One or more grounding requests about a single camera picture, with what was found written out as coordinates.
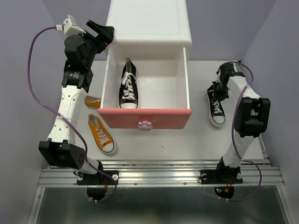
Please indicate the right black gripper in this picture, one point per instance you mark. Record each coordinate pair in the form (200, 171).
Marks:
(218, 96)

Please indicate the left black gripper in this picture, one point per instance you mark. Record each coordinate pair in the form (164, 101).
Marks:
(104, 38)

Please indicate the black sneaker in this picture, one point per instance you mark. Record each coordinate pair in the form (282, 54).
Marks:
(216, 113)
(128, 91)

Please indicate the dark pink drawer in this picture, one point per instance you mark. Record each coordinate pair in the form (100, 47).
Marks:
(162, 81)

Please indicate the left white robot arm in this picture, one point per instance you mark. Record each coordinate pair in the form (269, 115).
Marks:
(60, 148)

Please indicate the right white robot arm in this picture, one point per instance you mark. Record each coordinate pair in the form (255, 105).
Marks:
(250, 119)

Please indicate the white plastic drawer cabinet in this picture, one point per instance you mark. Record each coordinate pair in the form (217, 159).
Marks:
(151, 22)

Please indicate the orange sneaker near cabinet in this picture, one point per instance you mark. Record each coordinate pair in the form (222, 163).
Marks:
(92, 102)

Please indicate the orange sneaker front left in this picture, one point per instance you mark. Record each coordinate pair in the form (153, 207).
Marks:
(102, 137)

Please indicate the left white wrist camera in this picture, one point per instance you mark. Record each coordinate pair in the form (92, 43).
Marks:
(69, 27)

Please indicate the aluminium mounting rail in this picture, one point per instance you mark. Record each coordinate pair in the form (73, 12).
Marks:
(181, 173)

